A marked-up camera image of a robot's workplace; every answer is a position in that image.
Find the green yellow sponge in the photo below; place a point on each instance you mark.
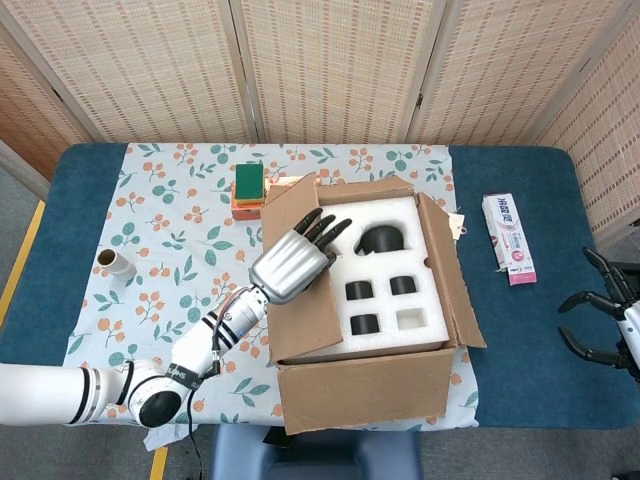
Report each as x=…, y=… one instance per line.
x=249, y=182

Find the white pink toothpaste box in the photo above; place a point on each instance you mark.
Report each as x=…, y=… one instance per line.
x=510, y=240

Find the bamboo folding screen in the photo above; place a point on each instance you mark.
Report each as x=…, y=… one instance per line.
x=325, y=70

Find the red cardboard box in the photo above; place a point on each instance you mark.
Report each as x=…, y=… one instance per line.
x=365, y=390

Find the cardboard tube roll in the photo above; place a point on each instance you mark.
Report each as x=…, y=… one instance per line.
x=117, y=265

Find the black equipment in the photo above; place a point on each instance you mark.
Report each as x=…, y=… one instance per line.
x=631, y=272

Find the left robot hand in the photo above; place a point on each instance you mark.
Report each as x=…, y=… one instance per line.
x=290, y=265

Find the white foam insert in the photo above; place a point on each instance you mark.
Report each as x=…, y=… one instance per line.
x=380, y=212

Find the blue chair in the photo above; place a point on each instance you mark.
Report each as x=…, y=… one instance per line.
x=320, y=457

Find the small black cup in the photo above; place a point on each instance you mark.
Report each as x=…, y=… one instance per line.
x=359, y=291
x=366, y=325
x=404, y=286

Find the small orange box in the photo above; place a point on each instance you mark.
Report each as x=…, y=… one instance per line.
x=245, y=212

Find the floral tablecloth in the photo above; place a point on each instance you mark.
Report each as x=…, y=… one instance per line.
x=165, y=240

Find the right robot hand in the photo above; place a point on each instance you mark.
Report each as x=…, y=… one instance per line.
x=630, y=320

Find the teal and cream paper tag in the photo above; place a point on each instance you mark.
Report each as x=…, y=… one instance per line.
x=457, y=222

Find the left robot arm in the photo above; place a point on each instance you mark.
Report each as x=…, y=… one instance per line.
x=45, y=395

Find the large black pot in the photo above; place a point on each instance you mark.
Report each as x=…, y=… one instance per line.
x=382, y=240

